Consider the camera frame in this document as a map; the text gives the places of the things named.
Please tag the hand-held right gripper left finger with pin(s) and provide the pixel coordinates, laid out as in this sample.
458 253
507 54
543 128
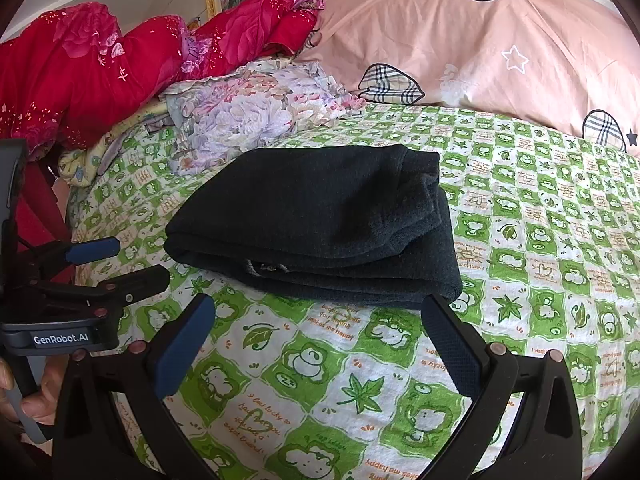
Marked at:
182 350

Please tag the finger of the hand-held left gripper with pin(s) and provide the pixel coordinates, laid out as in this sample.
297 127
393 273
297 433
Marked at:
135 282
92 251

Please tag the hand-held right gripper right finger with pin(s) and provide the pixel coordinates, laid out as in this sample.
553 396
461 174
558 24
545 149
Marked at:
450 355

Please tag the black pants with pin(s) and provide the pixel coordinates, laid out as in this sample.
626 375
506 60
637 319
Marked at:
310 210

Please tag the person's left hand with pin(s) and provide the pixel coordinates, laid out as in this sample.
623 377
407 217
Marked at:
47 390

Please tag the yellow patterned cloth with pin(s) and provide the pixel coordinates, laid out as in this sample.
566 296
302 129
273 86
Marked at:
85 165

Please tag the green checked bed sheet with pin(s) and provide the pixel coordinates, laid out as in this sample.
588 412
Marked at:
525 235

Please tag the red floral quilt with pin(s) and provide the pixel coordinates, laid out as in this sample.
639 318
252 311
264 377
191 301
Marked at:
75 70

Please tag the purple floral cloth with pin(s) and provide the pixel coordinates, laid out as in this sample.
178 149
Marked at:
240 110

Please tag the pink quilt with plaid hearts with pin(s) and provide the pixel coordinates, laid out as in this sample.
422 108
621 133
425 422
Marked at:
450 35

